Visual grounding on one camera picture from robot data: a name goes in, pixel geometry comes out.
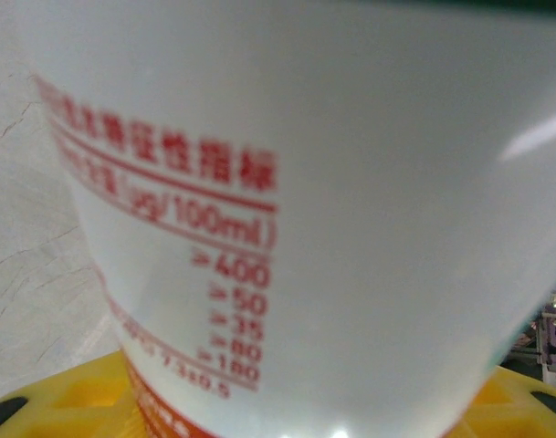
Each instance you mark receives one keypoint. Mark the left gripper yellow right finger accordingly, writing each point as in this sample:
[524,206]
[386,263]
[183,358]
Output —
[524,410]

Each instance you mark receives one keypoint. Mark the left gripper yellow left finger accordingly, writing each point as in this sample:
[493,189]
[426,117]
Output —
[67,401]

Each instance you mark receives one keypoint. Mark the red white label water bottle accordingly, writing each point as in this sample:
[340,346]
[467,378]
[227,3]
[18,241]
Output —
[350,182]

